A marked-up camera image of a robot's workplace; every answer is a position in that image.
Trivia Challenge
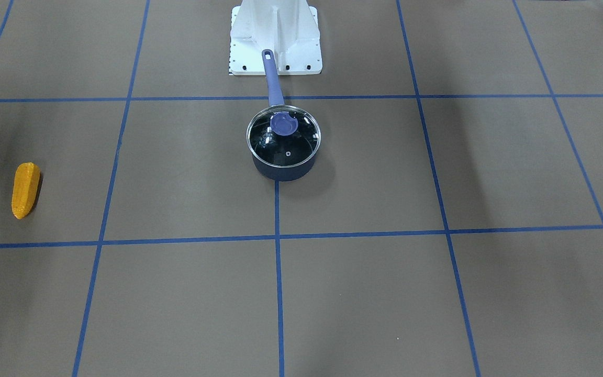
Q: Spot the dark blue saucepan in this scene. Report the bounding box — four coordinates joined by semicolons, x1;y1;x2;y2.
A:
246;49;321;182

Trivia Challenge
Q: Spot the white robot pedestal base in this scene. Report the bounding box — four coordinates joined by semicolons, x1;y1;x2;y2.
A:
228;1;323;76

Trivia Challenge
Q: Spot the glass pot lid blue knob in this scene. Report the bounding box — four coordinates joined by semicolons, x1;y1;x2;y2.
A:
245;105;321;169

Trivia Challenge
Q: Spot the yellow plastic corn cob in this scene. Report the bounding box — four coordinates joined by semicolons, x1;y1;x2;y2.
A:
10;162;41;219

